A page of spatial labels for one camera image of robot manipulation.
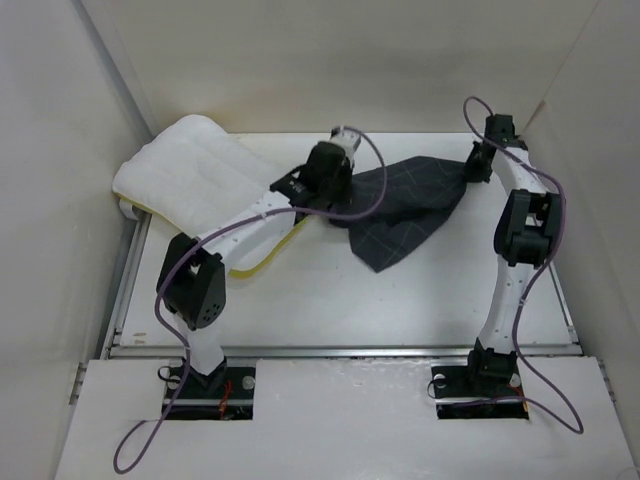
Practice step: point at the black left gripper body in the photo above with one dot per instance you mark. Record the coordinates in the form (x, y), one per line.
(336, 190)

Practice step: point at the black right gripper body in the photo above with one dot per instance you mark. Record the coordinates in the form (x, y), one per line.
(477, 169)

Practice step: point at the dark grey checked pillowcase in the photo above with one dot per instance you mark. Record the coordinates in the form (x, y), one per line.
(422, 193)

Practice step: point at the white pillow with yellow edge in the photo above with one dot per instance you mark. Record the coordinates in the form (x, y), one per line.
(195, 176)

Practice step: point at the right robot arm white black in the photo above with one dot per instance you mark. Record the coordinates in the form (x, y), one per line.
(526, 235)

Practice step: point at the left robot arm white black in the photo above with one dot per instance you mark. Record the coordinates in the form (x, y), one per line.
(192, 282)

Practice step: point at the white front cover board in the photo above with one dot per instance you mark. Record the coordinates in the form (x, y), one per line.
(323, 419)

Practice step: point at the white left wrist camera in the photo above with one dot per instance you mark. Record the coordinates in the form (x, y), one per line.
(348, 139)

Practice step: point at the aluminium right side rail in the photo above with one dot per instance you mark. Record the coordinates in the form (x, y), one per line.
(571, 329)

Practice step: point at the aluminium rail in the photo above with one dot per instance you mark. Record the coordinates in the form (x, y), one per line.
(291, 352)
(571, 329)
(123, 280)

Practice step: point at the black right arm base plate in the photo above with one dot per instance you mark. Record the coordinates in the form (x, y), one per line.
(459, 397)

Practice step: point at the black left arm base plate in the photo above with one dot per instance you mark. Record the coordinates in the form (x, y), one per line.
(228, 397)

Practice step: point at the aluminium left side rail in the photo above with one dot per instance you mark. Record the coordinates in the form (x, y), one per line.
(123, 280)

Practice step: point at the aluminium front rail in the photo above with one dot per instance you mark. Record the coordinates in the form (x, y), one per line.
(291, 352)

